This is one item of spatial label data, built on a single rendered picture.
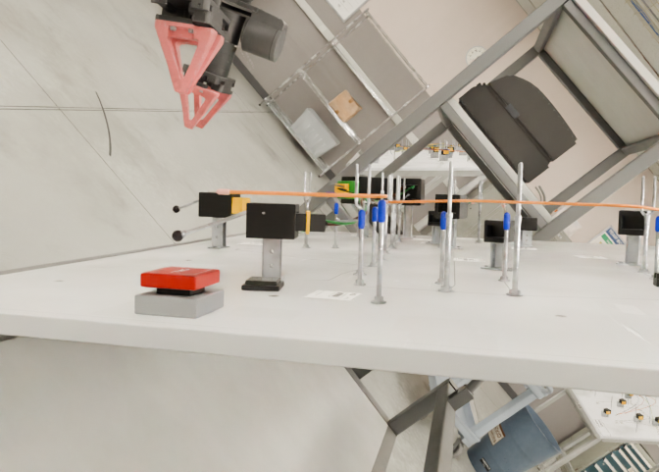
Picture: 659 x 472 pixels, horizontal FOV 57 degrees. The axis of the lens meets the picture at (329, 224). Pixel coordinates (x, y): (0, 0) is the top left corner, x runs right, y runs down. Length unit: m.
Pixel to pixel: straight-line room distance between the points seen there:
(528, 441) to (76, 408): 4.61
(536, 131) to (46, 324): 1.43
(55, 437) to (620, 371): 0.61
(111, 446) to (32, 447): 0.11
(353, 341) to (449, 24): 8.01
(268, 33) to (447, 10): 7.41
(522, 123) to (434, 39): 6.64
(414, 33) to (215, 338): 7.96
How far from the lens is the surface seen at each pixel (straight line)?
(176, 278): 0.51
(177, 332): 0.47
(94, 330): 0.51
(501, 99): 1.75
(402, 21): 8.36
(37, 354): 0.85
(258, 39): 1.03
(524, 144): 1.73
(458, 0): 8.43
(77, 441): 0.82
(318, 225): 0.69
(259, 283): 0.64
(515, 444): 5.26
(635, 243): 1.12
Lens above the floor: 1.33
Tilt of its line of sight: 12 degrees down
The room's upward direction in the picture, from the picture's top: 51 degrees clockwise
